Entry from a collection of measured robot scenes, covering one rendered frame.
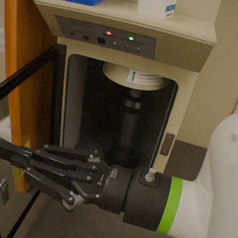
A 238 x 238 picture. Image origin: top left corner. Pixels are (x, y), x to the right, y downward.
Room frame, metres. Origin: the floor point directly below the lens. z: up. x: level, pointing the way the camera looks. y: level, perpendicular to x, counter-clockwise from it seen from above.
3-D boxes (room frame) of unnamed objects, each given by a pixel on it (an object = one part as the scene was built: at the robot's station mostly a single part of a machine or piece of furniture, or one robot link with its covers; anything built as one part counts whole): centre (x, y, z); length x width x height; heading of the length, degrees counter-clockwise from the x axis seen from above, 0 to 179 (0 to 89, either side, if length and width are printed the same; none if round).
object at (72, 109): (0.70, 0.00, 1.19); 0.26 x 0.24 x 0.35; 81
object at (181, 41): (0.52, 0.02, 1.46); 0.32 x 0.11 x 0.10; 81
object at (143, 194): (0.30, -0.07, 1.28); 0.09 x 0.06 x 0.12; 171
